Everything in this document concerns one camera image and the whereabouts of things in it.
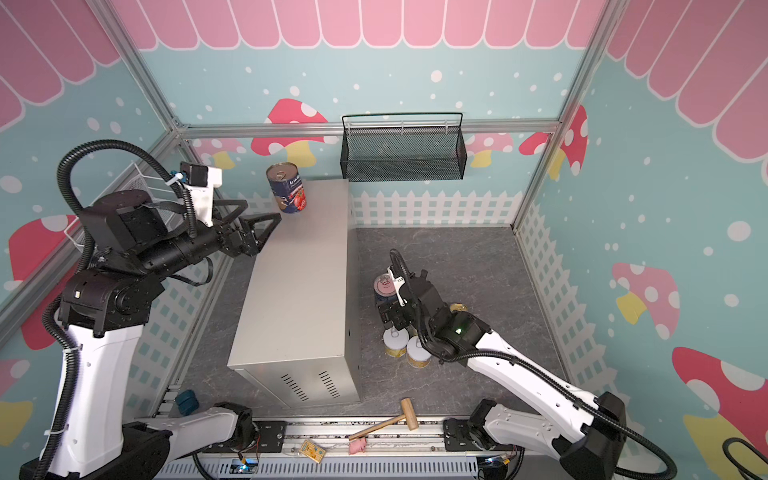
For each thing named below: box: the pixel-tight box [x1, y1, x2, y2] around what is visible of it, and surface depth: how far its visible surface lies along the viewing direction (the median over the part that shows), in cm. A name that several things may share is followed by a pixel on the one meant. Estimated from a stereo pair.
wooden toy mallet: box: [348, 398, 419, 441], surface depth 78 cm
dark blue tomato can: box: [266, 162, 307, 214], surface depth 73 cm
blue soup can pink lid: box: [374, 273, 398, 303], surface depth 92 cm
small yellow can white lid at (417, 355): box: [406, 336, 432, 368], surface depth 86 cm
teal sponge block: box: [175, 389, 199, 416], surface depth 81 cm
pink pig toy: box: [349, 438, 367, 455], surface depth 73 cm
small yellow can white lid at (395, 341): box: [383, 325, 409, 358], surface depth 87 cm
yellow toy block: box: [299, 439, 326, 464], surface depth 73 cm
